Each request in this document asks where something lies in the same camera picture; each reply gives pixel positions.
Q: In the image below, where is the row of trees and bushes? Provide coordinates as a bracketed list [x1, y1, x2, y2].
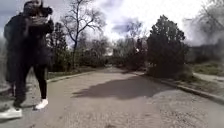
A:
[46, 20, 148, 73]

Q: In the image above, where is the person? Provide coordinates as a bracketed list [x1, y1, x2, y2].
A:
[2, 0, 55, 120]

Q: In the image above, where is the dark evergreen tree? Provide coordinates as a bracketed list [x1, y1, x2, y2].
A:
[145, 14, 191, 80]

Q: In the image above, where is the grey asphalt path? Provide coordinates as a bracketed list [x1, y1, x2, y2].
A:
[0, 66, 224, 128]

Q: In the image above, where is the grass strip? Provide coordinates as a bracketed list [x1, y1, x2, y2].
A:
[173, 60, 224, 98]
[45, 66, 98, 81]

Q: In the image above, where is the stone kerb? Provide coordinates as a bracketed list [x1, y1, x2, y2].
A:
[129, 70, 224, 105]
[0, 69, 101, 96]

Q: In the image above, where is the tall bare tree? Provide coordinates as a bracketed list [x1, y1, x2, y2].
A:
[61, 0, 107, 72]

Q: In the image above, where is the group of bare trees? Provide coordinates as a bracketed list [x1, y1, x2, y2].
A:
[185, 0, 224, 65]

